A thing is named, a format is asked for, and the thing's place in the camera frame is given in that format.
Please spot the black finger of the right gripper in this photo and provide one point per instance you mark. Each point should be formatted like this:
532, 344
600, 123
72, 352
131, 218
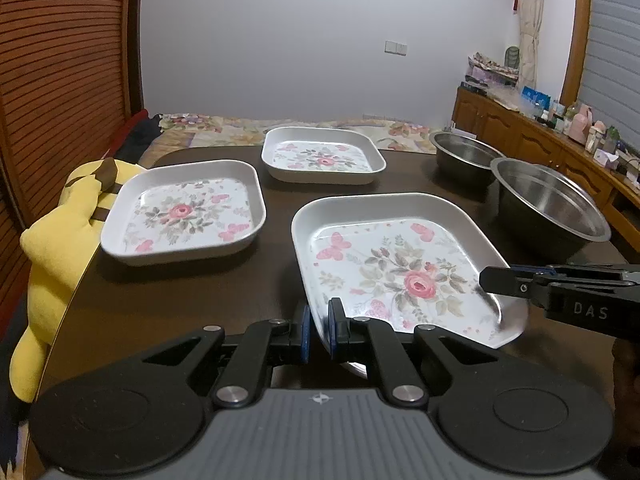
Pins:
527, 282

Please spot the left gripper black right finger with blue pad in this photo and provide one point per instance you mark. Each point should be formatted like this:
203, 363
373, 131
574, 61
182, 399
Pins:
375, 344

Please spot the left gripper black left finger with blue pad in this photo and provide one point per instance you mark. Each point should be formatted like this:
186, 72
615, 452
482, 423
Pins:
247, 360

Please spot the large steel bowl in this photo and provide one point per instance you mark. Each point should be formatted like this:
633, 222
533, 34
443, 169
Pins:
547, 217

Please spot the large floral square plate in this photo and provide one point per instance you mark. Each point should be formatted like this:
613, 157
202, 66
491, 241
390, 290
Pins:
404, 258

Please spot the medium steel bowl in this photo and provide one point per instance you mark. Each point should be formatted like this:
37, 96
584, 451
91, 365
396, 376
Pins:
464, 159

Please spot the white tissue box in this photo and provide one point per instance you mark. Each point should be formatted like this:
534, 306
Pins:
605, 159

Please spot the wooden sideboard cabinet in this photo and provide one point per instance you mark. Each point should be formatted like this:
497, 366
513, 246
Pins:
520, 137

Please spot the pink bottle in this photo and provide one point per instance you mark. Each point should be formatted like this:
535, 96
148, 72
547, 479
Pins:
581, 123

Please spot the left floral square plate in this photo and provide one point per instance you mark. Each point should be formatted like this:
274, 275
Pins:
185, 212

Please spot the folded fabric pile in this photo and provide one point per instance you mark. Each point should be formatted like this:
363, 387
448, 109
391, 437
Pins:
486, 73

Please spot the grey window blind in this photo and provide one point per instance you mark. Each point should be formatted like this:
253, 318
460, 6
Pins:
610, 77

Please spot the far floral square plate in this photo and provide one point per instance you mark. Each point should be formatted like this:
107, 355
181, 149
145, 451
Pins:
311, 155

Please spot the yellow plush toy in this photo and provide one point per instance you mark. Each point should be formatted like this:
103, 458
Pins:
59, 247

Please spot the beige curtain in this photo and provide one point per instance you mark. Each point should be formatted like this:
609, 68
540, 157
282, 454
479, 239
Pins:
530, 15

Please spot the wooden louvered wardrobe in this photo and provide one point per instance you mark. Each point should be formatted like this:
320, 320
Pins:
70, 81

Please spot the white wall switch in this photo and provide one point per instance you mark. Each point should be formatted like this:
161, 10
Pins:
395, 48

